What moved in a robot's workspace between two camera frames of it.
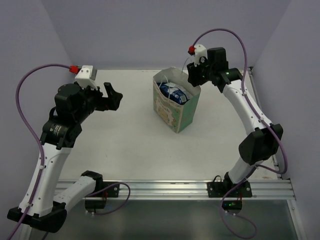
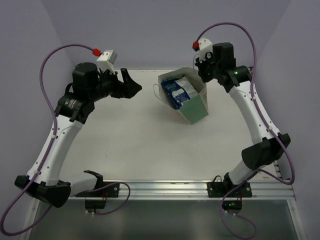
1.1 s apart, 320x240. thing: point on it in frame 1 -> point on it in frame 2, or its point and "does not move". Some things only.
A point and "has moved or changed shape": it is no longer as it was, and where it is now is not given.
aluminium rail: [273, 188] does not move
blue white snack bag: [177, 93] has moved or changed shape
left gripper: [100, 99] -> [119, 85]
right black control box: [232, 205] does not move
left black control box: [90, 204] does not move
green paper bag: [177, 116] has moved or changed shape
